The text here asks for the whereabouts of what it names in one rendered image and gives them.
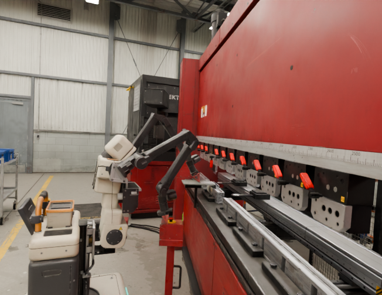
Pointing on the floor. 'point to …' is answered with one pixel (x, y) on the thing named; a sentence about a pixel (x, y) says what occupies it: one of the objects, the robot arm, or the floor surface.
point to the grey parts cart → (4, 192)
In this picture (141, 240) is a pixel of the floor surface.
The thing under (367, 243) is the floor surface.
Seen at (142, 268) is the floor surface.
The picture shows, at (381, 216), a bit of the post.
